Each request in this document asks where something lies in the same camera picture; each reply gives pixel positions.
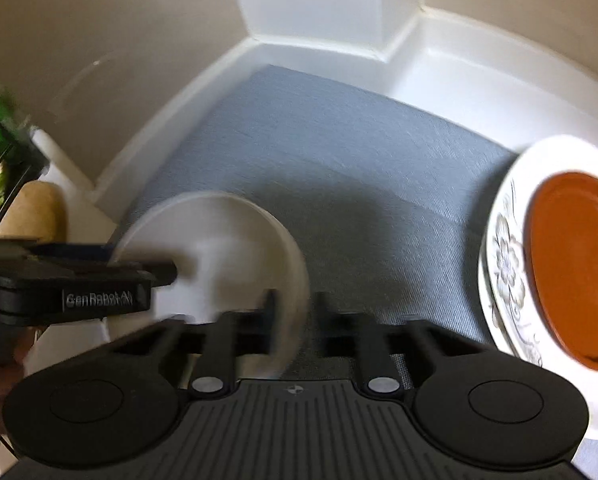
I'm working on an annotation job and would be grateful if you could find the grey table mat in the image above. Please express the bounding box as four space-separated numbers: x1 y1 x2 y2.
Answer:
112 64 520 382

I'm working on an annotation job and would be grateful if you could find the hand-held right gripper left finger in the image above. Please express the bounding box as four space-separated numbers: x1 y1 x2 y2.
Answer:
112 289 282 398

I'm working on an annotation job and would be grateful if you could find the white floral plate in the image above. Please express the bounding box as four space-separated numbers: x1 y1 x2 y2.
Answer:
478 240 598 442
485 135 598 381

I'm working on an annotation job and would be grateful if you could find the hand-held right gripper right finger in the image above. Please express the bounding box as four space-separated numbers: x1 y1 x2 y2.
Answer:
314 291 484 399

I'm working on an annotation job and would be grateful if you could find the wooden cutting board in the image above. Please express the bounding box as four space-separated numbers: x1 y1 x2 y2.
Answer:
0 182 71 242

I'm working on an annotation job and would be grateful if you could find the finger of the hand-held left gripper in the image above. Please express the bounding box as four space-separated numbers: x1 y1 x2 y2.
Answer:
105 260 180 289
25 242 117 262

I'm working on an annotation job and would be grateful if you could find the brown round plate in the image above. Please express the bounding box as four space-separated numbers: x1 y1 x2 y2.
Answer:
525 172 598 372

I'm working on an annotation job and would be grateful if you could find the cream bowl with black print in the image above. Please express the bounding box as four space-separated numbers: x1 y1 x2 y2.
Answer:
106 191 310 381

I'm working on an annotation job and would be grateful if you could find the black wire spice rack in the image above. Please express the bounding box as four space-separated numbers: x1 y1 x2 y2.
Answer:
0 67 51 243

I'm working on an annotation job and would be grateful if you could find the person's left hand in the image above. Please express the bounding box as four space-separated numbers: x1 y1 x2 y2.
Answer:
0 332 36 408

